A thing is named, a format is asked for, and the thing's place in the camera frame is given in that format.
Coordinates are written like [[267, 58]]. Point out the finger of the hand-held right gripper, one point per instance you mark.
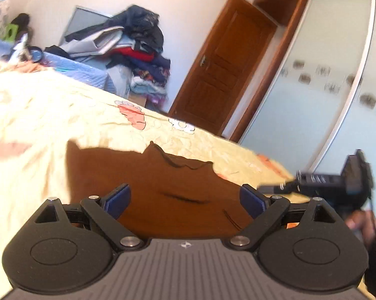
[[282, 187]]

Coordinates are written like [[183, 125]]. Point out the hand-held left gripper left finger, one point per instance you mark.
[[119, 200]]

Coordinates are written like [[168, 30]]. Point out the blue quilted blanket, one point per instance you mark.
[[81, 72]]

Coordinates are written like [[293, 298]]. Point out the grey framed board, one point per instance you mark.
[[81, 18]]

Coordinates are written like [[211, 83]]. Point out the wooden wardrobe frame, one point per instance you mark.
[[285, 3]]

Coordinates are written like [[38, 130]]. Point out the yellow floral bedsheet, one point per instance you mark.
[[50, 115]]

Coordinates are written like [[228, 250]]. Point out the brown small garment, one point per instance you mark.
[[163, 175]]

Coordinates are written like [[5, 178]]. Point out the person's right hand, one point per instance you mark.
[[364, 225]]

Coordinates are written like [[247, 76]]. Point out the pile of mixed clothes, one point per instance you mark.
[[138, 53]]

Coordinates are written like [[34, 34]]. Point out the frosted sliding wardrobe door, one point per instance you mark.
[[307, 53], [366, 125]]

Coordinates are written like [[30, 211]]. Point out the blue round container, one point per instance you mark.
[[35, 53]]

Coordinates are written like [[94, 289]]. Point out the dark bundle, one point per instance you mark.
[[21, 23]]

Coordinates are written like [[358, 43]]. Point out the brown wooden door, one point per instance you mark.
[[222, 68]]

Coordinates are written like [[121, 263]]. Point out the green plastic stool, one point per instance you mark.
[[11, 32]]

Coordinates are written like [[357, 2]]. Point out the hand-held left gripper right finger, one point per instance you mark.
[[253, 201]]

